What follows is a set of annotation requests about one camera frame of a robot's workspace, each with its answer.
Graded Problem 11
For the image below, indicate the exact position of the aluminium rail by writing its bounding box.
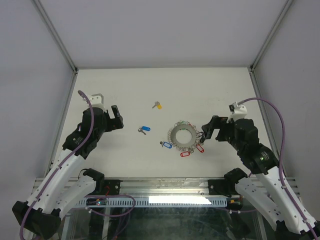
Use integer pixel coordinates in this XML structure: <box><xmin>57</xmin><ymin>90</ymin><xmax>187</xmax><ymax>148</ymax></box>
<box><xmin>104</xmin><ymin>177</ymin><xmax>224</xmax><ymax>197</ymax></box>

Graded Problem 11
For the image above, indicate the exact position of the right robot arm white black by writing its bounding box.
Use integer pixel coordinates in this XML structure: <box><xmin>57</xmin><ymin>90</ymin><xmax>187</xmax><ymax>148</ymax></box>
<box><xmin>200</xmin><ymin>115</ymin><xmax>320</xmax><ymax>240</ymax></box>

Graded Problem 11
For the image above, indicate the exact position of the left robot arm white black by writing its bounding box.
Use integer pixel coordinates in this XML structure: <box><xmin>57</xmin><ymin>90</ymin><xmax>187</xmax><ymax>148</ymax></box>
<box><xmin>12</xmin><ymin>105</ymin><xmax>124</xmax><ymax>240</ymax></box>

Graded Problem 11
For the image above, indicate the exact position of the metal disc with keyrings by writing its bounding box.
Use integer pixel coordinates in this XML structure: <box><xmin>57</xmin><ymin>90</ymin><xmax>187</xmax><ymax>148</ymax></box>
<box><xmin>167</xmin><ymin>120</ymin><xmax>203</xmax><ymax>153</ymax></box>

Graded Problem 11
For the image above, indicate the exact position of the purple cable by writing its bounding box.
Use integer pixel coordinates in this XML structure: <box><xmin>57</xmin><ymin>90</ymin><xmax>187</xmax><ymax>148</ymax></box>
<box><xmin>19</xmin><ymin>89</ymin><xmax>95</xmax><ymax>237</ymax></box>
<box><xmin>237</xmin><ymin>97</ymin><xmax>320</xmax><ymax>240</ymax></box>

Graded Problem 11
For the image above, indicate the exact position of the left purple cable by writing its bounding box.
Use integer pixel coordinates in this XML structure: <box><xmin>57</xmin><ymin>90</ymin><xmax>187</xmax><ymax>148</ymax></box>
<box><xmin>19</xmin><ymin>89</ymin><xmax>95</xmax><ymax>237</ymax></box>

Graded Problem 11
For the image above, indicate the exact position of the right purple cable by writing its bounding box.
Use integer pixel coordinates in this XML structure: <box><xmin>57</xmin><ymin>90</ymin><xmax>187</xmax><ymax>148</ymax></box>
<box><xmin>237</xmin><ymin>97</ymin><xmax>320</xmax><ymax>240</ymax></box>

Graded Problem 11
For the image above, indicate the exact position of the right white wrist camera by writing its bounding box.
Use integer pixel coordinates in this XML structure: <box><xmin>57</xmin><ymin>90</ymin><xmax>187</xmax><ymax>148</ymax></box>
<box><xmin>227</xmin><ymin>101</ymin><xmax>248</xmax><ymax>123</ymax></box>

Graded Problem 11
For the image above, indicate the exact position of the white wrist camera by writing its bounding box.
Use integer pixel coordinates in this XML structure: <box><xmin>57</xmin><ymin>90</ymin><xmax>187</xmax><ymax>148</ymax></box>
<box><xmin>227</xmin><ymin>101</ymin><xmax>248</xmax><ymax>123</ymax></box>
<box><xmin>86</xmin><ymin>93</ymin><xmax>106</xmax><ymax>111</ymax></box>

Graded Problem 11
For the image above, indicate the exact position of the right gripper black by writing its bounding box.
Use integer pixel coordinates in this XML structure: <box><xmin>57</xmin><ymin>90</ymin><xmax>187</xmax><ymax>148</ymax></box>
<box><xmin>201</xmin><ymin>115</ymin><xmax>244</xmax><ymax>153</ymax></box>

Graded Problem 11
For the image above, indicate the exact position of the key with yellow tag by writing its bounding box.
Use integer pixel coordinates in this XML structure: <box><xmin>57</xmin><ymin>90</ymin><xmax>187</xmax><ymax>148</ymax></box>
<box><xmin>152</xmin><ymin>101</ymin><xmax>162</xmax><ymax>110</ymax></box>

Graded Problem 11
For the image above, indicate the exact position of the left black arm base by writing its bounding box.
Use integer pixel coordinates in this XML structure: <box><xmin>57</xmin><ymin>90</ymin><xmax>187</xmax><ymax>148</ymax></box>
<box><xmin>78</xmin><ymin>168</ymin><xmax>122</xmax><ymax>196</ymax></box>

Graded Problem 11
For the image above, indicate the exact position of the red outline key tag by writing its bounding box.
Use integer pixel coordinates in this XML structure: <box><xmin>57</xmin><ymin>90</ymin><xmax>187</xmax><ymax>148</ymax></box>
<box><xmin>180</xmin><ymin>151</ymin><xmax>192</xmax><ymax>158</ymax></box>

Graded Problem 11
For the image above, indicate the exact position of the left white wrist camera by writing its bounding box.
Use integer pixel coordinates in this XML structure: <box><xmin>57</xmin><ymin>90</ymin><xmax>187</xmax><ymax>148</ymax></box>
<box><xmin>86</xmin><ymin>93</ymin><xmax>106</xmax><ymax>111</ymax></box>

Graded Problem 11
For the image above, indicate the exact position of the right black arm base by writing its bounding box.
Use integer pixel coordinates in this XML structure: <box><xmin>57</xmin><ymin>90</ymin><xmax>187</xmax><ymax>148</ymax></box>
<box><xmin>207</xmin><ymin>167</ymin><xmax>248</xmax><ymax>198</ymax></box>

